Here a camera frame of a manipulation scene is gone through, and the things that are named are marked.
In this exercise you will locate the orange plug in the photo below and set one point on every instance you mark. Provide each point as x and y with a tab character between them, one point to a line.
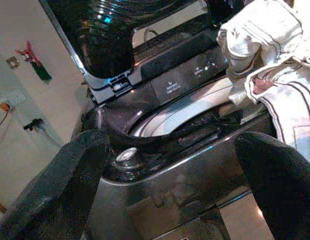
4	106

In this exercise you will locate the brass wall plate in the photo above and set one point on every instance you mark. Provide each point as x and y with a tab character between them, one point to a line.
12	62

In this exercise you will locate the black wall tap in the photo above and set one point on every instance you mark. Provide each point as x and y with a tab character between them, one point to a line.
33	123

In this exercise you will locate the steel washer drum grey rim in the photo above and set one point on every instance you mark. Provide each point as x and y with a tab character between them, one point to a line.
170	117

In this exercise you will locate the white striped cloth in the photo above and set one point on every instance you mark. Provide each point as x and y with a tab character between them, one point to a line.
270	30

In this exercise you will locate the black top-load washing machine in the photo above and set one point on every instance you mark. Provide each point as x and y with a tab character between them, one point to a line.
170	180

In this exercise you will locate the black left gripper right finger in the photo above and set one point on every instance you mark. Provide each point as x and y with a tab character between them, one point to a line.
282	185

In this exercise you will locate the black glossy washer lid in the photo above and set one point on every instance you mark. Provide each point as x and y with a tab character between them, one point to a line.
102	37

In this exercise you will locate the round silver washer button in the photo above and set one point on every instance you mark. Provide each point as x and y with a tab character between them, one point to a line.
126	155

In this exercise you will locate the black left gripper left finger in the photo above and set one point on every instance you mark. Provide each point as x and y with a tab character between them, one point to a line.
50	195

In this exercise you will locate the dark green hanging tag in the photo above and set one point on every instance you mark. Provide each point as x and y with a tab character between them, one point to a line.
42	71

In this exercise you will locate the white wall socket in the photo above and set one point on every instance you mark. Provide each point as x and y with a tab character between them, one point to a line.
17	98

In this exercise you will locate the red wall clip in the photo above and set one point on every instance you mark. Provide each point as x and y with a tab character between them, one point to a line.
28	52

